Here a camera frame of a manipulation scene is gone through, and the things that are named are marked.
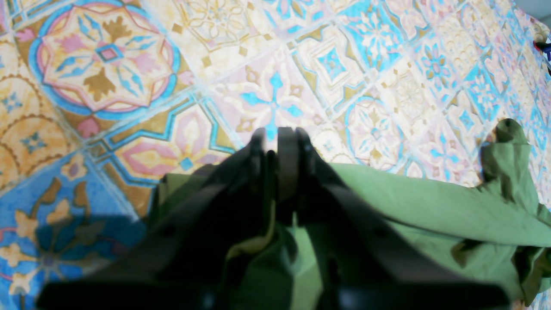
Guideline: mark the patterned tile tablecloth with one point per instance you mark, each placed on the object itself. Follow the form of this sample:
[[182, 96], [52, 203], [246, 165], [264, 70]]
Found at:
[[101, 98]]

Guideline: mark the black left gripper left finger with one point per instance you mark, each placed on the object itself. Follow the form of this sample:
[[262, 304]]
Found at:
[[180, 264]]

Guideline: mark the olive green t-shirt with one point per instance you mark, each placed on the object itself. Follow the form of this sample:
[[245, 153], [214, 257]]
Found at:
[[497, 231]]

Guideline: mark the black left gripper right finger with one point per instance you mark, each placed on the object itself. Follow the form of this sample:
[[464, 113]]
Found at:
[[363, 263]]

